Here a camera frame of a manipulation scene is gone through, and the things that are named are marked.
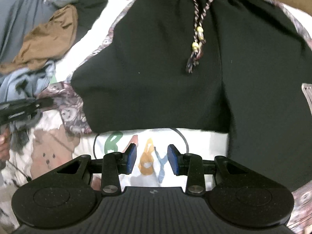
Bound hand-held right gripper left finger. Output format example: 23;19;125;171
56;143;137;196

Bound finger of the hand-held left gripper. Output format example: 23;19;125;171
34;98;53;113

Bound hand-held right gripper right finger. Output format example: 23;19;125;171
167;144;245;196

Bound black pants with patterned trim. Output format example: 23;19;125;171
36;0;312;234

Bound person's left hand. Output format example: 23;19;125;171
0;124;11;162

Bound light blue garment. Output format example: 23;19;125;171
0;61;56;152

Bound cream bear printed blanket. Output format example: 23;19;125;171
0;0;312;234

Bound brown garment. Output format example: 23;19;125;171
0;5;78;74

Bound grey garment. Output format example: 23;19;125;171
0;0;59;64

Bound black garment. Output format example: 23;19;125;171
75;0;140;30

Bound grey ribbed object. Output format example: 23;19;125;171
302;83;312;115

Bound black cable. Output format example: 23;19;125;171
7;161;32;181

